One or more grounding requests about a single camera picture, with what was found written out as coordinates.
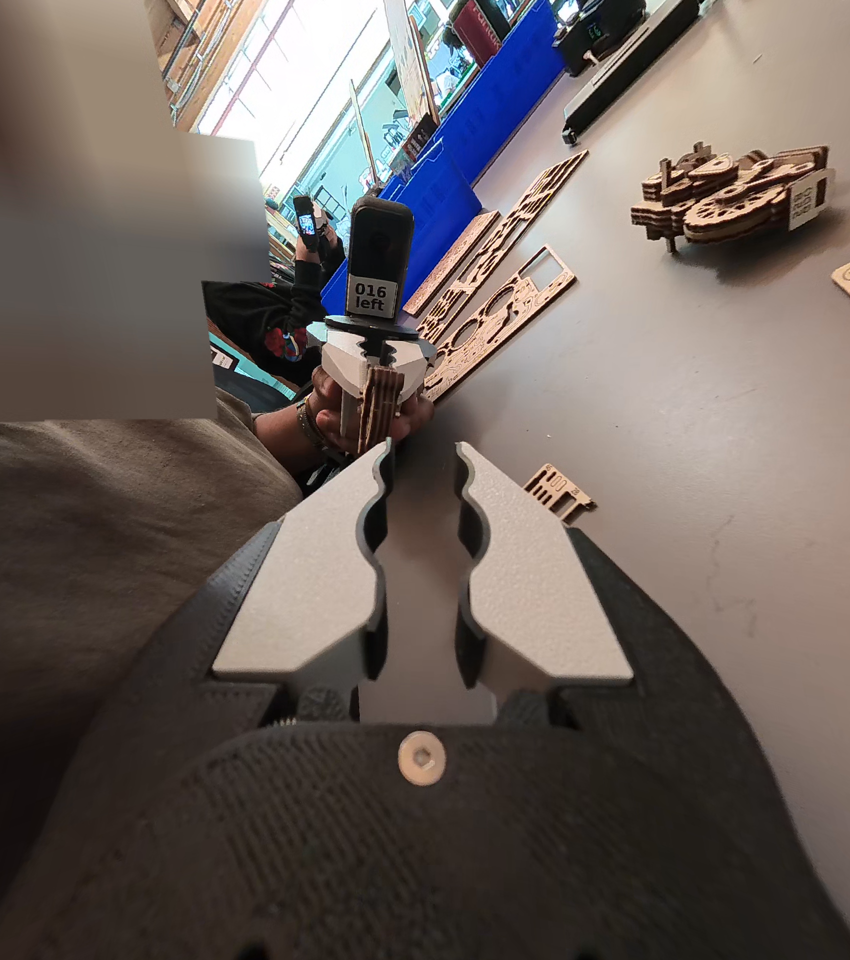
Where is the metal bracelet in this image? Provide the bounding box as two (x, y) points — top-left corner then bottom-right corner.
(295, 397), (329, 451)

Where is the wooden lattice cut-out sheet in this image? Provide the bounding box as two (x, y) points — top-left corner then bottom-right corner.
(413, 150), (590, 342)

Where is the slotted wooden card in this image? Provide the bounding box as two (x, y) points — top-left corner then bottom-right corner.
(522, 463), (597, 524)

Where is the grey desk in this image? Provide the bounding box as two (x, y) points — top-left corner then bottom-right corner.
(361, 0), (850, 960)

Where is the person's left hand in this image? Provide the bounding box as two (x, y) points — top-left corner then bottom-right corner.
(310, 367), (436, 457)

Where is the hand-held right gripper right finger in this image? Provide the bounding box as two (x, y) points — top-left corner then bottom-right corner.
(453, 442), (635, 723)

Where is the wooden display board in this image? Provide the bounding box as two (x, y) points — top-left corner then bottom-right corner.
(383, 0), (441, 125)

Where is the person's left forearm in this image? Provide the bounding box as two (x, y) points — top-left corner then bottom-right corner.
(252, 401), (321, 474)

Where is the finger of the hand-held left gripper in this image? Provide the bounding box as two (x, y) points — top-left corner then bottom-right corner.
(390, 342), (428, 398)
(319, 342), (376, 411)

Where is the black battery charger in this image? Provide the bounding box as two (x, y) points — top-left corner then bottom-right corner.
(552, 0), (647, 76)

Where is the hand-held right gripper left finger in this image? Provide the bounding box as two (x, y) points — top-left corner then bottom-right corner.
(211, 439), (396, 719)

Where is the black power strip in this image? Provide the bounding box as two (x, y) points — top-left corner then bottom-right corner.
(561, 0), (700, 145)

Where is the wooden model vehicle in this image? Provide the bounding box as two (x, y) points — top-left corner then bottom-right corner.
(629, 142), (836, 256)

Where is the blue plastic bin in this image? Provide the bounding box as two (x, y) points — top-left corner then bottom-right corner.
(425, 0), (569, 185)
(320, 153), (482, 316)

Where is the layered wooden gear wheel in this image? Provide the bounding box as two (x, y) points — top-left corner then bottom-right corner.
(353, 365), (405, 455)

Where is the wooden sheet with round holes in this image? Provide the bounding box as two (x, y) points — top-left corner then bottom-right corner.
(421, 243), (578, 404)

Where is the engraved wooden board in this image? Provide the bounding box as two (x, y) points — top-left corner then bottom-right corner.
(402, 210), (503, 316)

